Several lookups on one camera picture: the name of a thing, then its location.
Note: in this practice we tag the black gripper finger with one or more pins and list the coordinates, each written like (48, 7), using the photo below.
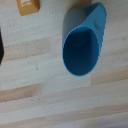
(1, 46)

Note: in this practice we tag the blue plastic cup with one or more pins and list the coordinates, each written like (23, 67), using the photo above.
(81, 50)

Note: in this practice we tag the yellow rectangular block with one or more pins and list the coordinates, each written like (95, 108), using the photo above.
(28, 6)

